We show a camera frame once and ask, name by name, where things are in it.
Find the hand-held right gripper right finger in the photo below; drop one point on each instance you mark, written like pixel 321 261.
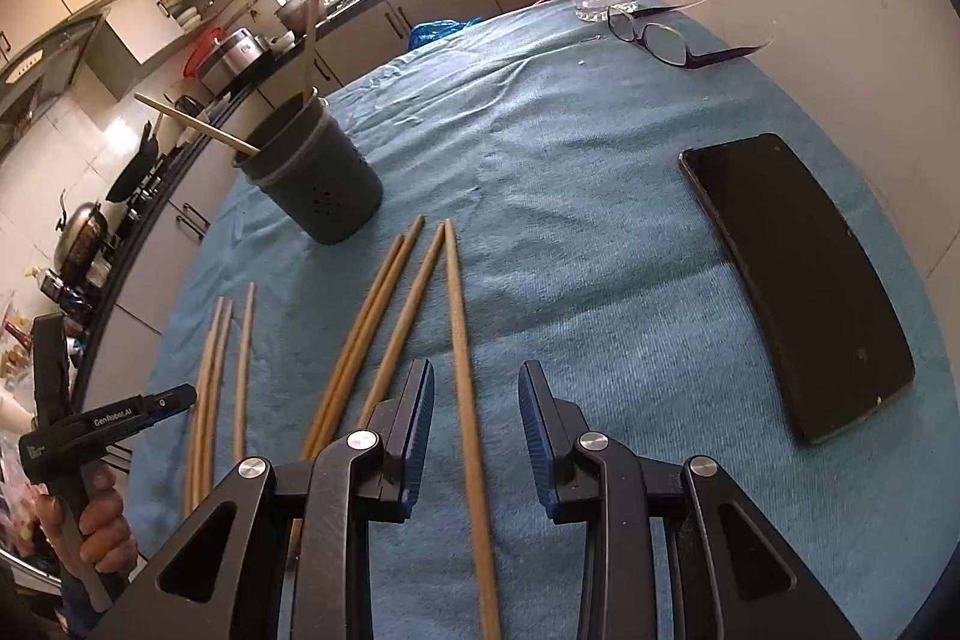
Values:
pixel 534 430

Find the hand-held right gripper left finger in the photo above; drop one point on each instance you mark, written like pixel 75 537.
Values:
pixel 418 430

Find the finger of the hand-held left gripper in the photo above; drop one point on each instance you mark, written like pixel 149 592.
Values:
pixel 169 401

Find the dark grey utensil holder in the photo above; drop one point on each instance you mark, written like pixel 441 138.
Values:
pixel 330 183

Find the person's left hand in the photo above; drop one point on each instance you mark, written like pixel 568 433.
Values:
pixel 105 520

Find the dark metal kettle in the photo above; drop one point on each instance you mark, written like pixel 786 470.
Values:
pixel 79 235

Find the blue towel tablecloth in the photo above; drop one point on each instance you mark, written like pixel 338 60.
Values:
pixel 600 235

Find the black wok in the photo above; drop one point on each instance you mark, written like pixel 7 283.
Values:
pixel 135 171

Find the black smartphone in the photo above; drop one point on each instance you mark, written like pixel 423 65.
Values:
pixel 795 280

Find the range hood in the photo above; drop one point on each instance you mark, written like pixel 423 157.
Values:
pixel 45 55

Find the steel rice cooker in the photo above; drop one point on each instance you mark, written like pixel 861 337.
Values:
pixel 236 55

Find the blue plastic bag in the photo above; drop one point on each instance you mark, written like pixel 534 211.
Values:
pixel 435 33

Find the dark cooking pot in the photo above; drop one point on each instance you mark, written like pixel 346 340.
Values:
pixel 294 16

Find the purple eyeglasses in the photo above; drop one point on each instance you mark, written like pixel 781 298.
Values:
pixel 664 44

